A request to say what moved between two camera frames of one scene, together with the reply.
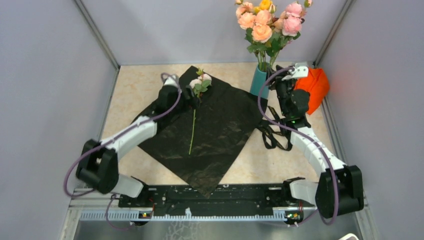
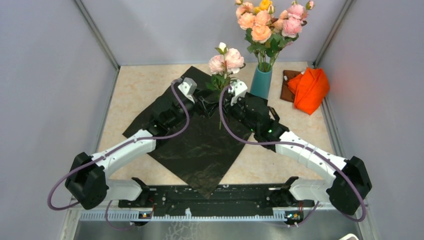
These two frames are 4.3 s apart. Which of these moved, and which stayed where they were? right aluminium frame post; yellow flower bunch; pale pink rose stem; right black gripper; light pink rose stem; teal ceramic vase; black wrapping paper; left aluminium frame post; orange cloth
Moved: pale pink rose stem; right black gripper; light pink rose stem
Stayed: right aluminium frame post; black wrapping paper; orange cloth; left aluminium frame post; teal ceramic vase; yellow flower bunch
